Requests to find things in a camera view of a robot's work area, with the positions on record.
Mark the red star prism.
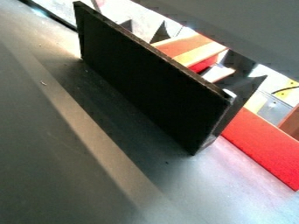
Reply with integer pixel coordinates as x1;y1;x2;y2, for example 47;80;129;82
152;33;228;74

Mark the red peg board base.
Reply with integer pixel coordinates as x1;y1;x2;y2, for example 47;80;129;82
222;108;299;191

